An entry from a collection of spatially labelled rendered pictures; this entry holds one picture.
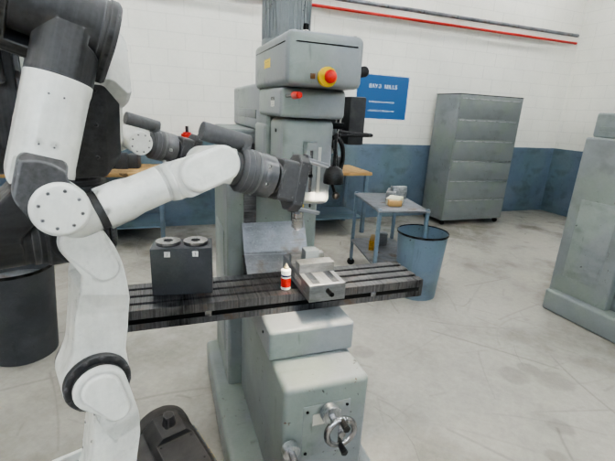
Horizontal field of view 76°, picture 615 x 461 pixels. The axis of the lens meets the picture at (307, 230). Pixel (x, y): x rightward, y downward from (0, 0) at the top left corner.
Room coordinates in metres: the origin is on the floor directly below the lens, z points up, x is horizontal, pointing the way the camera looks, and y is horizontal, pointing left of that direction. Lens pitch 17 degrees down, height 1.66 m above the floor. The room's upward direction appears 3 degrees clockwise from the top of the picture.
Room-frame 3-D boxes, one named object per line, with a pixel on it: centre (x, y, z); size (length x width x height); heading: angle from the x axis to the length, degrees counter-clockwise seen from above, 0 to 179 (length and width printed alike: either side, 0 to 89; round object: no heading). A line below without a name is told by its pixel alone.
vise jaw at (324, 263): (1.52, -0.04, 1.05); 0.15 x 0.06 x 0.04; 111
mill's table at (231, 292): (1.53, 0.09, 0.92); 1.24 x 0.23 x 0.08; 110
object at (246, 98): (2.02, 0.22, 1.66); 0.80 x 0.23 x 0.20; 20
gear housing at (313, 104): (1.59, 0.06, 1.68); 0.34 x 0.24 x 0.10; 20
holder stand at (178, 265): (1.43, 0.48, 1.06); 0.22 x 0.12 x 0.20; 103
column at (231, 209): (2.13, 0.25, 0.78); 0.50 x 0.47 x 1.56; 20
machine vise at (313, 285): (1.54, -0.03, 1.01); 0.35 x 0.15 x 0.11; 21
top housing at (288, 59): (1.56, 0.05, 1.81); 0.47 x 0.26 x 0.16; 20
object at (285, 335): (1.55, 0.04, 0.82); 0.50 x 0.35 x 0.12; 20
